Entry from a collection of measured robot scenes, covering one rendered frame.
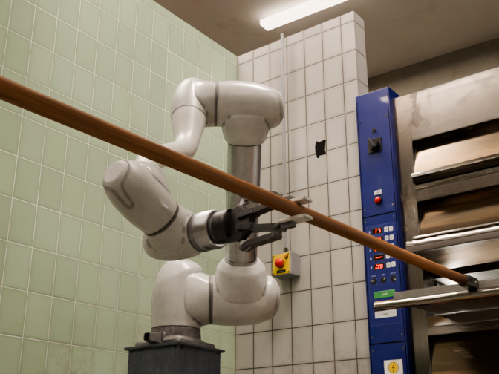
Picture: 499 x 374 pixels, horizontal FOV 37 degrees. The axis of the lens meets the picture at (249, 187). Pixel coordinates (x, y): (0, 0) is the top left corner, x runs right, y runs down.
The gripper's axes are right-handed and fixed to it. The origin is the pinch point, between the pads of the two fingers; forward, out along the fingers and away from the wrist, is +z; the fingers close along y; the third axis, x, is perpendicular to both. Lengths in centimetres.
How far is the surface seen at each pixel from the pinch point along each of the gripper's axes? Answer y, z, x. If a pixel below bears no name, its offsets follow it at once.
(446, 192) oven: -47, -20, -135
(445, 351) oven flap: 12, -27, -136
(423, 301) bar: 1, -17, -97
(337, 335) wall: 2, -71, -135
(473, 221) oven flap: -34, -11, -134
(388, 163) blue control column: -64, -42, -132
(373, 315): -3, -53, -132
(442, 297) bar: 1, -10, -97
